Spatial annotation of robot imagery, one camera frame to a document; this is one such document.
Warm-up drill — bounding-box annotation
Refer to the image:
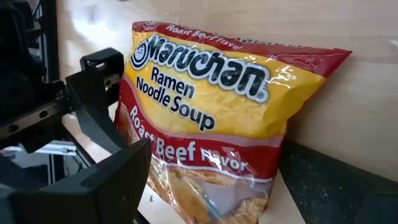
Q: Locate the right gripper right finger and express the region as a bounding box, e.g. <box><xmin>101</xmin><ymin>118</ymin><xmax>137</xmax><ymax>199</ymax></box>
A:
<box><xmin>279</xmin><ymin>138</ymin><xmax>398</xmax><ymax>224</ymax></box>

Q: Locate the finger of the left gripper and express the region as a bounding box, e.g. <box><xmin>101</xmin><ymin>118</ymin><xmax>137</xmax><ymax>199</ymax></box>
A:
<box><xmin>63</xmin><ymin>47</ymin><xmax>128</xmax><ymax>155</ymax></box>

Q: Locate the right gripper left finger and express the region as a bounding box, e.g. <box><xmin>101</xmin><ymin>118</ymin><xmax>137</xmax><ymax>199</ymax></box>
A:
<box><xmin>0</xmin><ymin>138</ymin><xmax>152</xmax><ymax>224</ymax></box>

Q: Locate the red Maruchan ramen packet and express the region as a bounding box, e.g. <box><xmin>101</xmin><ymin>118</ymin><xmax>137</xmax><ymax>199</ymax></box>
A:
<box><xmin>113</xmin><ymin>21</ymin><xmax>353</xmax><ymax>224</ymax></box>

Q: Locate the black aluminium extrusion frame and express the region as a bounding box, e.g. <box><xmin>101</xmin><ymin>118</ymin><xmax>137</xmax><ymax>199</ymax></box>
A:
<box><xmin>29</xmin><ymin>0</ymin><xmax>94</xmax><ymax>187</ymax></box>

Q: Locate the silver metal bracket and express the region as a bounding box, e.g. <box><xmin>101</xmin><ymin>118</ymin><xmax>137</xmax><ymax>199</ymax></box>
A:
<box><xmin>0</xmin><ymin>139</ymin><xmax>78</xmax><ymax>157</ymax></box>

